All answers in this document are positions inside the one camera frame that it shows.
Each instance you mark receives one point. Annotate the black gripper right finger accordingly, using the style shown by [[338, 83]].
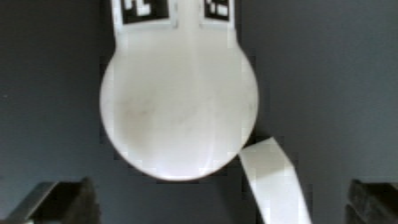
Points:
[[372, 207]]

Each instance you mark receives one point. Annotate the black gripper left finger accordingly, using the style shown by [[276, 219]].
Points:
[[59, 203]]

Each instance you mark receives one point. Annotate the white lamp bulb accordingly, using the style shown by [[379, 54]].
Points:
[[178, 95]]

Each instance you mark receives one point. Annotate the white U-shaped border frame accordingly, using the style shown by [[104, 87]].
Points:
[[274, 184]]

